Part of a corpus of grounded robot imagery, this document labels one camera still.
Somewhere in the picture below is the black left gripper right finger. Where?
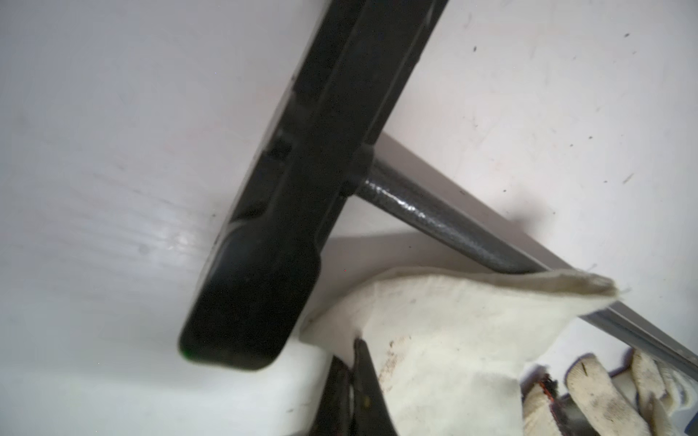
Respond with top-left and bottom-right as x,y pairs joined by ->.
353,339 -> 397,436

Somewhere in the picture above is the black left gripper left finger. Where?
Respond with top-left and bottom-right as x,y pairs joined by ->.
308,357 -> 352,436

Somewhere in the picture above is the black garment rack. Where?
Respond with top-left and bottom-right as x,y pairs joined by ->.
178,0 -> 698,383

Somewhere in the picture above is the beige glove middle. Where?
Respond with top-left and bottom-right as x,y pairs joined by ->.
523,350 -> 697,435

